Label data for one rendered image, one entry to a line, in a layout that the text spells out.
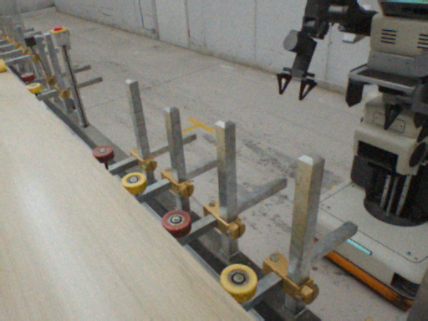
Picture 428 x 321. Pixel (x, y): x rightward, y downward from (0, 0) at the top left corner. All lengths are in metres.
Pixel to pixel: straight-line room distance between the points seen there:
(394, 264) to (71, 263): 1.37
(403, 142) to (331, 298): 0.82
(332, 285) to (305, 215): 1.29
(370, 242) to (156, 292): 1.26
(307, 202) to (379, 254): 1.14
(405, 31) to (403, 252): 0.92
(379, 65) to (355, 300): 1.08
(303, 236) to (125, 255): 0.42
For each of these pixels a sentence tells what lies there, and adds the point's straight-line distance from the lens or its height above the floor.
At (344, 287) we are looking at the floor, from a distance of 2.06.
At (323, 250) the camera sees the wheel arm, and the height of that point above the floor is 0.82.
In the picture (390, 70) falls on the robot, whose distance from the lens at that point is 1.55.
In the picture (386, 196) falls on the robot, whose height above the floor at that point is 0.35.
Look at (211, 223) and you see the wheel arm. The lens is 1.07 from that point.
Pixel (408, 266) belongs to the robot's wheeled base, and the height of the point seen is 0.28.
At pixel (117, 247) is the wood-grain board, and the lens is 0.96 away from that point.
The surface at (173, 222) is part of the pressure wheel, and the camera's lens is 0.99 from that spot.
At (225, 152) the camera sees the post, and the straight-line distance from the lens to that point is 0.91.
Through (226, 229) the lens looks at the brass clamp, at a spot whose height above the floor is 0.84.
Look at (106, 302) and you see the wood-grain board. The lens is 0.86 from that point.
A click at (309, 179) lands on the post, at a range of 0.73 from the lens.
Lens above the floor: 1.56
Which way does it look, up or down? 33 degrees down
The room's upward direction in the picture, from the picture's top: 8 degrees counter-clockwise
